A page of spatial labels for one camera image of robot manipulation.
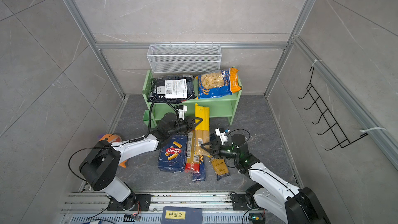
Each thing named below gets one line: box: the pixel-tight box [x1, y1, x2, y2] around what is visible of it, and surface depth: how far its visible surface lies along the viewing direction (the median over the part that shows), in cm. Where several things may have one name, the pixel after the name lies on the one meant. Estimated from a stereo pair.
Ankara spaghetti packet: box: [210, 157, 231, 180], surface depth 84 cm
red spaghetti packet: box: [185, 131, 201, 174], surface depth 83 cm
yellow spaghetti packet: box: [194, 103, 211, 164], surface depth 79 cm
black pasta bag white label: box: [147, 74, 197, 104], surface depth 79 cm
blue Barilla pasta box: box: [157, 135, 188, 173], surface depth 83 cm
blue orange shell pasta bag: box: [195, 67, 242, 100], surface depth 81 cm
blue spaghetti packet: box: [192, 160, 206, 182], surface depth 81 cm
